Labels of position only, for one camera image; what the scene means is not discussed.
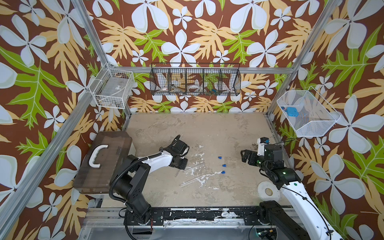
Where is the white wire basket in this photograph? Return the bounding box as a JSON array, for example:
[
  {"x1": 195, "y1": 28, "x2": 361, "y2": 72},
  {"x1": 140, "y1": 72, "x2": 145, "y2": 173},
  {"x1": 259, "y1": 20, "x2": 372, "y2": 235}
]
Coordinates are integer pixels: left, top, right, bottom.
[{"x1": 89, "y1": 64, "x2": 135, "y2": 110}]

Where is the brown plastic case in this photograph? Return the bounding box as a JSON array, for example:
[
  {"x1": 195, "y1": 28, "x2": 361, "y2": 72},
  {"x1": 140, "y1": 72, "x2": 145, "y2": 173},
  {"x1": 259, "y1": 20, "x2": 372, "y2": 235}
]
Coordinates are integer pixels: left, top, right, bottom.
[{"x1": 73, "y1": 132, "x2": 136, "y2": 196}]

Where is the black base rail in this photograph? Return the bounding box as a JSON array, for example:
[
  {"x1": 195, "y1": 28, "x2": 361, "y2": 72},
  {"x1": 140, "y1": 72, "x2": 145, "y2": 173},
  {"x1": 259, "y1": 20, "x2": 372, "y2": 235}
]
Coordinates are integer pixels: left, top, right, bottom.
[{"x1": 121, "y1": 206, "x2": 286, "y2": 226}]

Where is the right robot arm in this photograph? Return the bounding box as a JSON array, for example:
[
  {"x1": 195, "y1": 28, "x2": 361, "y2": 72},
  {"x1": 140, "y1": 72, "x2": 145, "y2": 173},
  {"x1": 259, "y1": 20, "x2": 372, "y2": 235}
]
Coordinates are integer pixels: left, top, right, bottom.
[{"x1": 241, "y1": 144, "x2": 343, "y2": 240}]

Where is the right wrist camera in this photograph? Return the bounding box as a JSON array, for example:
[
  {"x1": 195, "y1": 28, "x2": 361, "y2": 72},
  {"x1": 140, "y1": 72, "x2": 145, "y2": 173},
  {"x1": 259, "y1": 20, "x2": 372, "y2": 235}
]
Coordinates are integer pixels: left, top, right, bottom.
[{"x1": 257, "y1": 137, "x2": 270, "y2": 156}]

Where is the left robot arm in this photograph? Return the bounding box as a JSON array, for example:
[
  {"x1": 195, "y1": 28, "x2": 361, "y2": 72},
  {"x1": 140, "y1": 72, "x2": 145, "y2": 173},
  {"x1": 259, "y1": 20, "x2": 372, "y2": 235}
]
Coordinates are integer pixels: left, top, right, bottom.
[{"x1": 109, "y1": 135, "x2": 190, "y2": 224}]

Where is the blue object in basket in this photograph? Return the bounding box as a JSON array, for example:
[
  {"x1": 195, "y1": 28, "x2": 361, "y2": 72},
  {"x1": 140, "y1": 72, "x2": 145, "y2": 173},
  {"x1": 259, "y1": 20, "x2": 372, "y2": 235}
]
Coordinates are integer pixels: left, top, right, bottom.
[{"x1": 286, "y1": 107, "x2": 299, "y2": 118}]

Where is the white mesh basket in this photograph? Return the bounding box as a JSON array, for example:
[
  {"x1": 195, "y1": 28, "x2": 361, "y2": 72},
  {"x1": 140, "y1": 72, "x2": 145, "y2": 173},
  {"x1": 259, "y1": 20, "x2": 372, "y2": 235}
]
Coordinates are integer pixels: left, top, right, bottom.
[{"x1": 277, "y1": 87, "x2": 342, "y2": 138}]

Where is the black wire basket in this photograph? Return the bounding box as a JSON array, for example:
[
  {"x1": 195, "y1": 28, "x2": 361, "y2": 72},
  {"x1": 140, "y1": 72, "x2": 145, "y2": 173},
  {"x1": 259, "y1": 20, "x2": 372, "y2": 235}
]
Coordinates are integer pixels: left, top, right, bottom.
[{"x1": 149, "y1": 63, "x2": 242, "y2": 96}]

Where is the white tape roll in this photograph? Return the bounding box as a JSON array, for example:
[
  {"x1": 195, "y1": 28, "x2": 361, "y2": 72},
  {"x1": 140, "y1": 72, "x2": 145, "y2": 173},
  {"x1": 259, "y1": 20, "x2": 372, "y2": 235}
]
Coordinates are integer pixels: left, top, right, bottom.
[{"x1": 258, "y1": 181, "x2": 281, "y2": 202}]

